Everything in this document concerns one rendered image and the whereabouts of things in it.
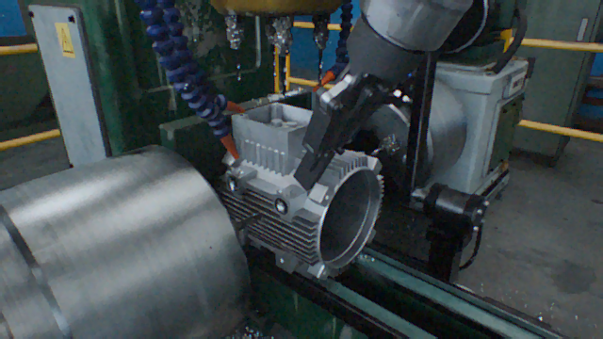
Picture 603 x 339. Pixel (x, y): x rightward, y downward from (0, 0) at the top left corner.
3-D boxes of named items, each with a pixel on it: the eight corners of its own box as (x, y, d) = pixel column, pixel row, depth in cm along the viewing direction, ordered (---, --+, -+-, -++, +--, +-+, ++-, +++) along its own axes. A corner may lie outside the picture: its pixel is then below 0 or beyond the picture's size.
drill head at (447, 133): (295, 198, 85) (294, 80, 75) (392, 145, 113) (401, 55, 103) (399, 243, 70) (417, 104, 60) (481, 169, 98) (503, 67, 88)
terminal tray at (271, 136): (232, 158, 65) (229, 115, 62) (278, 140, 72) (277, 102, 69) (286, 180, 57) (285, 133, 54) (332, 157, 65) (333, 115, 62)
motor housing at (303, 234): (220, 248, 68) (209, 144, 60) (294, 205, 81) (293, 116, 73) (310, 303, 56) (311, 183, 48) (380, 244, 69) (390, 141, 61)
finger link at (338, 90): (380, 70, 40) (350, 76, 36) (355, 108, 43) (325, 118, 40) (364, 55, 41) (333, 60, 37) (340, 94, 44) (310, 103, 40)
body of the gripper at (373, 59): (391, 5, 42) (350, 73, 49) (344, 8, 37) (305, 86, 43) (444, 47, 40) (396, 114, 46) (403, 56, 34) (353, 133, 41)
